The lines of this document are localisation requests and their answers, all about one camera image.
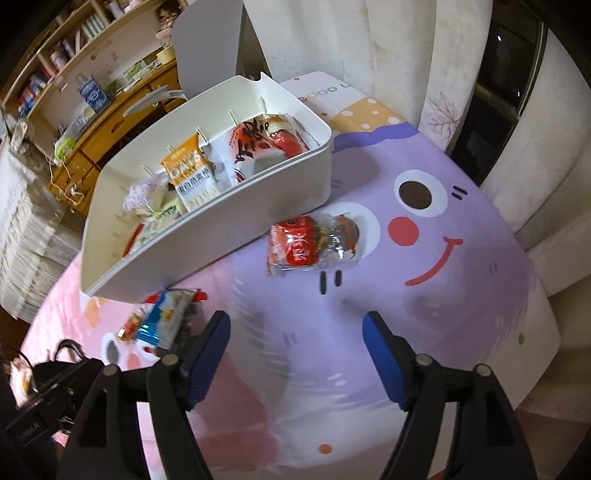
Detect black cookie packet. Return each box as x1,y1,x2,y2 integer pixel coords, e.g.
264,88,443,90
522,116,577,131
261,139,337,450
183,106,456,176
175,291,207,347

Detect blue snack packet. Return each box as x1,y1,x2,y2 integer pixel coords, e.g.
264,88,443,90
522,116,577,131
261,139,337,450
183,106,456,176
136,289,195,350

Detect orange twist snack packet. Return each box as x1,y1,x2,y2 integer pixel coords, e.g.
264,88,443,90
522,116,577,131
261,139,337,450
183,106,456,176
117,309,146,342

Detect red white cookies packet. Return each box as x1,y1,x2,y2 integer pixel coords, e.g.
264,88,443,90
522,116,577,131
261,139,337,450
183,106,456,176
121,219,168,258

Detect green snack packet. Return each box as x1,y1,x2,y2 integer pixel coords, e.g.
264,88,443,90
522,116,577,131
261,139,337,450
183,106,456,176
146,200,187,223

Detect small red snack packet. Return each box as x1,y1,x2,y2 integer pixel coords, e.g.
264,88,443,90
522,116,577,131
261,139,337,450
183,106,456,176
266,215,320,275

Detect white purple bread packet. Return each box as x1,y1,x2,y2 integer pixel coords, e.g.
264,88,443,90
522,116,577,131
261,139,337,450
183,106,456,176
122,172,169,217

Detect orange grey oats bar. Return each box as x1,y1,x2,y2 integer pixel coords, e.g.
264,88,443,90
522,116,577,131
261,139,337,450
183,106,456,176
161,133,221,212

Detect large white red snack bag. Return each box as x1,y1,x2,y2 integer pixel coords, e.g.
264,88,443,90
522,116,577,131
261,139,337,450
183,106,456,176
215,114,310,185

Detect black shoulder bag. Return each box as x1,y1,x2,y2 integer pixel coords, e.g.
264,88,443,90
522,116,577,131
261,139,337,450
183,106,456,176
32,339,104,404

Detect pink bed quilt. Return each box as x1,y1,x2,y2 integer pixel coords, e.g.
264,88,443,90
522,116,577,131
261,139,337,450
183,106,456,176
23,254,121,364

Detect cartoon printed tablecloth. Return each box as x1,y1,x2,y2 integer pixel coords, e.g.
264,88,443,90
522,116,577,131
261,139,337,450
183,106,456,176
20,70,562,480

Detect white plastic storage bin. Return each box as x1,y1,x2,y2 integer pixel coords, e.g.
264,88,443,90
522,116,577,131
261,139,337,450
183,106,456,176
80,75,332,303

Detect wooden desk with drawers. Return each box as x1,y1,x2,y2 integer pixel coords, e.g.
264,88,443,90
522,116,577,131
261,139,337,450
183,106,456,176
47,61,183,215

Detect green tissue pack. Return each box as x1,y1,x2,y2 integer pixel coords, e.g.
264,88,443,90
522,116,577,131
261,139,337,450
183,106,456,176
53,136,76,164

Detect blue gift bag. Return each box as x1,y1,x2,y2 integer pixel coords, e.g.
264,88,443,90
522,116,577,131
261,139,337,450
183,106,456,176
75,73,111,113

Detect cream floral curtain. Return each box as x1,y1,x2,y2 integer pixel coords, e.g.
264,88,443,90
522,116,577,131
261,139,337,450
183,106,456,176
245,1,590,422

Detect yellow mug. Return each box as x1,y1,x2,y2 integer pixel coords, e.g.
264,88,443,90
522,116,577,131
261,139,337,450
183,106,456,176
156,45,175,66

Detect grey office chair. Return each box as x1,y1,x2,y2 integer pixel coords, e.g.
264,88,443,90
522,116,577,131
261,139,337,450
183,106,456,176
123,0,270,117

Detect wooden bookshelf with books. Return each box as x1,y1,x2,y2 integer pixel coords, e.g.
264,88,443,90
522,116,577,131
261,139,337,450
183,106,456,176
1,1,189,136

